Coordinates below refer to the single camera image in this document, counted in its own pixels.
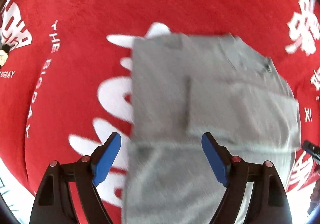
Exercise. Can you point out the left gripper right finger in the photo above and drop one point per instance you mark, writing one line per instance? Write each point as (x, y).
(268, 203)

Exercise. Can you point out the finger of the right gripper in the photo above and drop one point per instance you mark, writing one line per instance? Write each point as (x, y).
(312, 150)

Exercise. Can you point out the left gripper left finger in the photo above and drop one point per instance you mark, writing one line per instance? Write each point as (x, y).
(53, 202)

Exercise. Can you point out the red printed bed blanket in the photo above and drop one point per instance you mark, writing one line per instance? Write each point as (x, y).
(67, 83)

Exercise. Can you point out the grey fleece garment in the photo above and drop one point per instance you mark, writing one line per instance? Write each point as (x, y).
(184, 86)

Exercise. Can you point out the colourful clothes pile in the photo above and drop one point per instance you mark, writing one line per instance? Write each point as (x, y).
(4, 52)

